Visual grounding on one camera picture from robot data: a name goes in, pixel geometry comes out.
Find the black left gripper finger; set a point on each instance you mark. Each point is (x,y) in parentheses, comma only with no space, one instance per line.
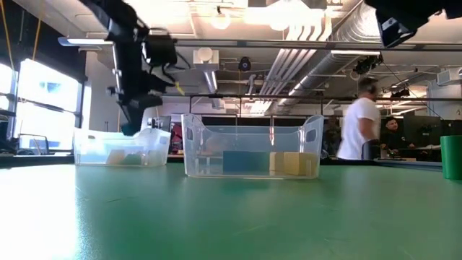
(131,119)

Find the green foam triangle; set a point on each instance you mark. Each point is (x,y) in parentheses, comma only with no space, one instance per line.
(131,160)

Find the blue foam cube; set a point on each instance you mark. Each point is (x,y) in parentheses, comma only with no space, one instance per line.
(245,162)

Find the yellow foam cube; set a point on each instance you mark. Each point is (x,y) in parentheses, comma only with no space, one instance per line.
(299,163)

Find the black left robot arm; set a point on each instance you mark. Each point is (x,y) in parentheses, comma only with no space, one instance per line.
(119,18)

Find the wide clear plastic bin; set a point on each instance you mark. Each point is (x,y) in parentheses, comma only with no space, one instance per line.
(159,148)

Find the red chair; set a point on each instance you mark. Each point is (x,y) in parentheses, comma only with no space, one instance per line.
(177,139)

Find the yellow tag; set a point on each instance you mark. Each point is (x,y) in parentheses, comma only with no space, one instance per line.
(179,89)

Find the long ceiling light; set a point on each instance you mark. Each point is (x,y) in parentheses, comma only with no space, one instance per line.
(86,41)

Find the white ceiling vent box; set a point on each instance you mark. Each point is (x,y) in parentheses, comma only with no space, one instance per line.
(205,59)

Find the white air conditioner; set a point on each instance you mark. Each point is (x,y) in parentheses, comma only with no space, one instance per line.
(449,76)

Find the bright window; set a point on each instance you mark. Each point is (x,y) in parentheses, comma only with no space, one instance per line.
(47,104)

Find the black round reel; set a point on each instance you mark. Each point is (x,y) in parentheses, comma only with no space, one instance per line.
(244,64)

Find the grey overhead bar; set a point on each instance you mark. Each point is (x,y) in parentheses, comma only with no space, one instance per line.
(288,44)

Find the dark monitor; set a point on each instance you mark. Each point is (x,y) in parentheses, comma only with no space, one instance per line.
(422,131)

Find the person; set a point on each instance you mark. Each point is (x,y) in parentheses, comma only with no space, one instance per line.
(393,137)
(357,122)

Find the white ceiling pipe bundle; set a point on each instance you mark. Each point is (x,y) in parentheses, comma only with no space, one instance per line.
(285,68)

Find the dark blue chair back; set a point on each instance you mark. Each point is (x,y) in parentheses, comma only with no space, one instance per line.
(371,150)

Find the large green foam cylinder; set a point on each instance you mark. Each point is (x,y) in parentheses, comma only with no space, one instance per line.
(452,157)

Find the dark right wrist camera box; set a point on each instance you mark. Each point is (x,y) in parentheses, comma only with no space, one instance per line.
(395,32)

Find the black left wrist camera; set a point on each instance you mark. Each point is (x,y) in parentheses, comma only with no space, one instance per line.
(160,50)

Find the black overhead camera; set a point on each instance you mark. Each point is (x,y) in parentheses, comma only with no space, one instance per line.
(366,65)

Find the black ceiling camera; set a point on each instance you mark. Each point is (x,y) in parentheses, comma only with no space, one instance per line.
(400,93)

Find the silver round duct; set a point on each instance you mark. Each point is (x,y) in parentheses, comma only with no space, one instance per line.
(328,68)

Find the black horizontal frame rail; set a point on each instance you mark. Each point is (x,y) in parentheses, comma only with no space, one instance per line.
(288,96)

